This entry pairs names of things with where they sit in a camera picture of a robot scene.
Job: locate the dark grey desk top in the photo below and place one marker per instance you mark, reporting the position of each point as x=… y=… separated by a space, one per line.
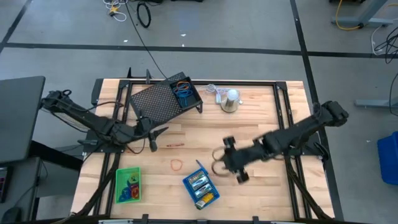
x=18 y=118

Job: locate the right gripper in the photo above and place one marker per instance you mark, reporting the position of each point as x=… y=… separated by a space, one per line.
x=245 y=157

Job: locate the table lamp with white bulb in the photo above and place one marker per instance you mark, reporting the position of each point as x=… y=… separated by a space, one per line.
x=230 y=99

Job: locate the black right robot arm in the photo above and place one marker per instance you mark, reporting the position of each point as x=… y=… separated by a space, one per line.
x=298 y=130

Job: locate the yellow coil wristband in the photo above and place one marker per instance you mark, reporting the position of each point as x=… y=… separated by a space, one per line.
x=134 y=178

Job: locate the blue floor bin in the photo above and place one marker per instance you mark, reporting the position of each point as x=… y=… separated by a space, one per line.
x=388 y=158

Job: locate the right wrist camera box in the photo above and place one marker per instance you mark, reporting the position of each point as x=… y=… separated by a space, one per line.
x=229 y=142

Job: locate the black perforated metal riser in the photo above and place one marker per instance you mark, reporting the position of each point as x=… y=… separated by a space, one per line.
x=152 y=102

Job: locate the green plastic tray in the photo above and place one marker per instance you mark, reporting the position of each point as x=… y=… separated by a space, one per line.
x=120 y=179

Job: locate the teal rubber band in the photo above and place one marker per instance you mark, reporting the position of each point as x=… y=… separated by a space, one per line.
x=182 y=92
x=184 y=100

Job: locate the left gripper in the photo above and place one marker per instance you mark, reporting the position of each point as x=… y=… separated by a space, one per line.
x=146 y=127

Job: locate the red crayon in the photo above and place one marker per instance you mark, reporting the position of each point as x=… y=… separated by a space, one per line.
x=174 y=145

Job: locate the orange rubber band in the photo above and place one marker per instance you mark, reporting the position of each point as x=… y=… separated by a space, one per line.
x=182 y=83

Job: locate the dark red coil wristband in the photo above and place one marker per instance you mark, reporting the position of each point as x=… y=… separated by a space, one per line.
x=134 y=186

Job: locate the blue plastic slotted basket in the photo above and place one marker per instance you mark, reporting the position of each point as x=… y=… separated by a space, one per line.
x=189 y=186

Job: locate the black plastic slotted basket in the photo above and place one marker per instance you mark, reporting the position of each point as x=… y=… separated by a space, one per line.
x=196 y=99

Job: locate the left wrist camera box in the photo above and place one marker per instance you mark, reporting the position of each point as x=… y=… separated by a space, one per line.
x=152 y=144

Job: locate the blue crayon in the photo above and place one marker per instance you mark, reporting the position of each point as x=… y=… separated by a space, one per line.
x=199 y=163

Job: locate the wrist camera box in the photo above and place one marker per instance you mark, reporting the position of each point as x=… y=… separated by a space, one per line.
x=152 y=144
x=229 y=142

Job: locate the black aluminium rig frame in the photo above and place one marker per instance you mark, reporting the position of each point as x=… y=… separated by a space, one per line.
x=255 y=83

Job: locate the black computer mouse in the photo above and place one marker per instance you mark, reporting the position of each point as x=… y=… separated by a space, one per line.
x=11 y=215

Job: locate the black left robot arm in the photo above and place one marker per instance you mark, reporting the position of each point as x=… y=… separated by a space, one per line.
x=93 y=119

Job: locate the black keyboard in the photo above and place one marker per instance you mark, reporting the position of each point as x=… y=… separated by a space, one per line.
x=3 y=186

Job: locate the small grey box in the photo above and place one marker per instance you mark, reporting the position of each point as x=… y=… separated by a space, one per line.
x=196 y=177

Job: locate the small yellow object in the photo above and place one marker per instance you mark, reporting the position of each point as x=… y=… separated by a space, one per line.
x=206 y=199

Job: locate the grey desk foot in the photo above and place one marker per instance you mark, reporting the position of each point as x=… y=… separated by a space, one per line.
x=373 y=21
x=376 y=103

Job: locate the thin red rubber band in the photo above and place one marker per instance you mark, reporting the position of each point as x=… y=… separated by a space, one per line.
x=171 y=165

